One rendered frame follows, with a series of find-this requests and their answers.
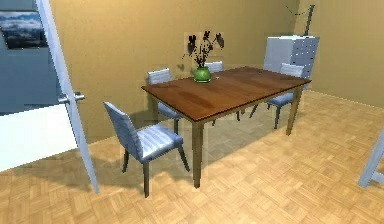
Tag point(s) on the brown wooden dining table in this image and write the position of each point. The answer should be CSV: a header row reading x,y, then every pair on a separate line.
x,y
213,95

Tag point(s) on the green vase with dark flowers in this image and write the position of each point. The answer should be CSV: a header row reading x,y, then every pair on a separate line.
x,y
202,71

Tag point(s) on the blue striped dining chair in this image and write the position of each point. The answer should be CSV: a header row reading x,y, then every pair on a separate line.
x,y
214,66
160,77
146,140
289,70

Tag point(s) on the white chest of drawers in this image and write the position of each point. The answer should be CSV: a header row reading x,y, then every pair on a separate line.
x,y
293,51

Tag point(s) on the white room door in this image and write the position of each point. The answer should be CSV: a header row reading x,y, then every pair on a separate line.
x,y
61,83

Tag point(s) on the pale blue furniture leg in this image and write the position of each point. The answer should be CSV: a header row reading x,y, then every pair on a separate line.
x,y
371,163

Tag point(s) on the framed cloudy landscape picture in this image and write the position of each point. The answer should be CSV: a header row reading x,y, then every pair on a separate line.
x,y
21,29

